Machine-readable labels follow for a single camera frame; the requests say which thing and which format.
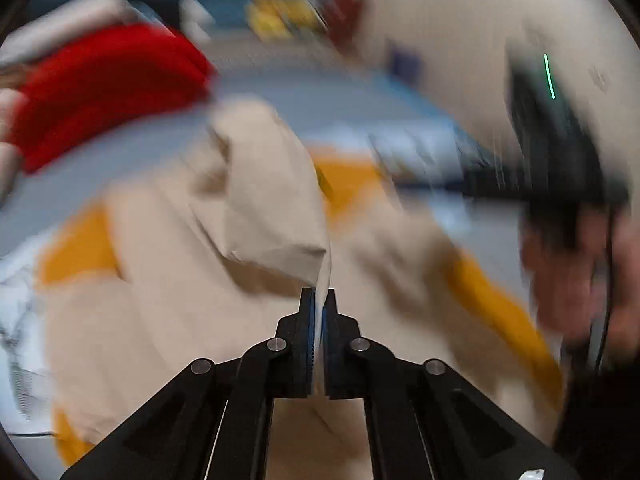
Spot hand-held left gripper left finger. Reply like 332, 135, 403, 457
60, 287, 318, 480

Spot folded red quilt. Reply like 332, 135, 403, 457
9, 24, 218, 173

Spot purple bag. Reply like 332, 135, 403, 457
387, 42, 426, 86

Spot dark red cushion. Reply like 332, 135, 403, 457
322, 0, 371, 46

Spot beige and yellow hooded jacket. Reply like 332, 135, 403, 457
37, 97, 568, 480

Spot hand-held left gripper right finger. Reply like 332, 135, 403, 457
321, 288, 582, 480

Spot person's right hand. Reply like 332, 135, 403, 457
519, 207, 640, 348

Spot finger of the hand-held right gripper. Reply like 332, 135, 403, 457
452, 137, 531, 203

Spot yellow plush toys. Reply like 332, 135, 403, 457
245, 0, 328, 43

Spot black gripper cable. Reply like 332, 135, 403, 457
590, 205, 619, 372

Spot folded white quilt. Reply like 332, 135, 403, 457
0, 87, 28, 196

